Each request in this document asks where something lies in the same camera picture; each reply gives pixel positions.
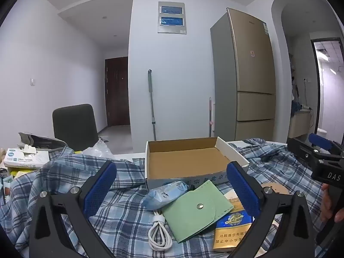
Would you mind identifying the dark grey chair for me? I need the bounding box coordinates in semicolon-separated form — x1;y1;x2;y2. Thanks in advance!
52;104;99;151

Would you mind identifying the gold and blue cigarette pack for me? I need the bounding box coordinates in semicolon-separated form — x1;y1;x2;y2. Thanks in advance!
213;197;254;253

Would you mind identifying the gold refrigerator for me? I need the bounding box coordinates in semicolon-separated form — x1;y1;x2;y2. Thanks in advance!
210;8;277;141

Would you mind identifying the dark wooden door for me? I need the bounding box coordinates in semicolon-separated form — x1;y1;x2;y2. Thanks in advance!
104;57;131;127

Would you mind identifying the yellow paper box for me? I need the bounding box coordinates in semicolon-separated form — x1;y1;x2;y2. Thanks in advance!
9;167;39;179

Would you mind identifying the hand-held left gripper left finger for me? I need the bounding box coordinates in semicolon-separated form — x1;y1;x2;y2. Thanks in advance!
29;160;117;258

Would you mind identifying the white coiled cable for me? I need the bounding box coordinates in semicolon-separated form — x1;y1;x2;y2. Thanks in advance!
148;209;173;251

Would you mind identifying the grey bag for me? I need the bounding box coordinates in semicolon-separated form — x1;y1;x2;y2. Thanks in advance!
18;132;68;149

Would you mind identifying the person's right hand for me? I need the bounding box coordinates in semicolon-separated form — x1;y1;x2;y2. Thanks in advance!
320;183;339;224

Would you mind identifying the white tissue box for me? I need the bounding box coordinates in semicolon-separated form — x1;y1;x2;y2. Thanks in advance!
3;144;50;168

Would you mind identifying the clear plastic bag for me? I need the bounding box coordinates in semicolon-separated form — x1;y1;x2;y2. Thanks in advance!
81;139;115;158

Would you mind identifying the beige cabinet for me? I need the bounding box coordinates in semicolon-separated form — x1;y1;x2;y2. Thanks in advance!
288;107;313;140

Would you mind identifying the grey mop handle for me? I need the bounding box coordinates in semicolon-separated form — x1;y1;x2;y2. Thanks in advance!
147;69;158;141

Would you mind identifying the wall electrical panel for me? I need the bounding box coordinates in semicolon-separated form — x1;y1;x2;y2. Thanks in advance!
157;1;187;34

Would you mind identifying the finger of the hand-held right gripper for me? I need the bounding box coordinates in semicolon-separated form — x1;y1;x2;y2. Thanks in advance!
286;137;327;167
308;133;344;156

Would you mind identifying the green snap pouch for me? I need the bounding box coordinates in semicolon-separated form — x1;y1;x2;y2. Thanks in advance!
161;180;234;244

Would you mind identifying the blue face mask pack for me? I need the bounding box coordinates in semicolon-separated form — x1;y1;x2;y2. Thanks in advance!
141;181;190;210

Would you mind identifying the round beige disc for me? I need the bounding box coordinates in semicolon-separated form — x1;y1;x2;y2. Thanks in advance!
260;182;291;197

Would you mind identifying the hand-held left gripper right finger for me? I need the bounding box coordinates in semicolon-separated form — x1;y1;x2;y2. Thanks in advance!
226;161;315;258

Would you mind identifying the pink handled broom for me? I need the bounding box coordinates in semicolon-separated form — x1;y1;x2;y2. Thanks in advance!
208;97;216;138

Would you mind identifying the blue plaid shirt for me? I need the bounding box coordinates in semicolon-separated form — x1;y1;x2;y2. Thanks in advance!
0;138;327;258

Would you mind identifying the cardboard box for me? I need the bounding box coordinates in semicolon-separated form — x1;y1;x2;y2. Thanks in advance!
145;137;250;191

